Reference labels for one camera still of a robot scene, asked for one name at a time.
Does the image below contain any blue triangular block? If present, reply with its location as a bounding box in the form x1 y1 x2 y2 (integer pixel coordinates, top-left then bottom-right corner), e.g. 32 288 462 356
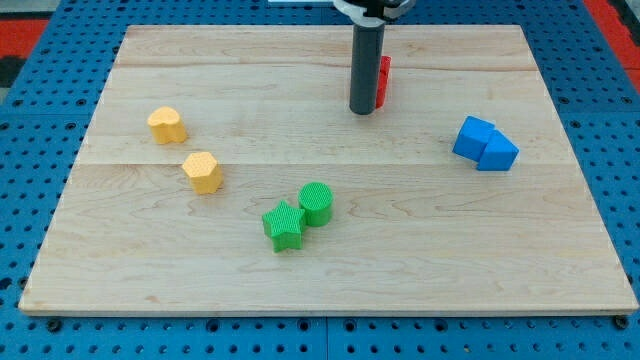
476 130 520 171

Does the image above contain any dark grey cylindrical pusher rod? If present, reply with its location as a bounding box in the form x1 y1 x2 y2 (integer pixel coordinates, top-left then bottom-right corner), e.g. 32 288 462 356
349 24 385 115

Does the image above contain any yellow hexagon block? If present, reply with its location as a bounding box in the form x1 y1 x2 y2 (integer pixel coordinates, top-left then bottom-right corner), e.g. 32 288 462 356
182 152 223 194

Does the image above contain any green star block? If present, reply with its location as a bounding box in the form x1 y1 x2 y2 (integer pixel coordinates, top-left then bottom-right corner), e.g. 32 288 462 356
262 200 306 253

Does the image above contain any wooden board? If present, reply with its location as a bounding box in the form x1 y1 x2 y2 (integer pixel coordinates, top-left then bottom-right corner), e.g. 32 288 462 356
19 25 638 317

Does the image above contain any yellow heart block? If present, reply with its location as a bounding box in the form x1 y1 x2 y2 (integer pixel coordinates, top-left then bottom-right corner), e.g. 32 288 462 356
147 106 188 144

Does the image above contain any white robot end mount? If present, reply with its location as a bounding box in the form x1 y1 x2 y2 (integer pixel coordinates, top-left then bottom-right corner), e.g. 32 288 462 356
332 0 416 27

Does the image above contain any red block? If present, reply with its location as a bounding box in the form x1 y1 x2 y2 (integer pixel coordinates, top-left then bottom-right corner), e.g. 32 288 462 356
375 55 392 109

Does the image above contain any green cylinder block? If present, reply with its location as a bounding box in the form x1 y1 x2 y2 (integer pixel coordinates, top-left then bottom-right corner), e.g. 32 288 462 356
298 182 333 227

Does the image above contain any blue cube block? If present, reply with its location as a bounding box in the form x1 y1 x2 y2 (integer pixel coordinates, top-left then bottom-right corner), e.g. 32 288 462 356
452 116 496 162

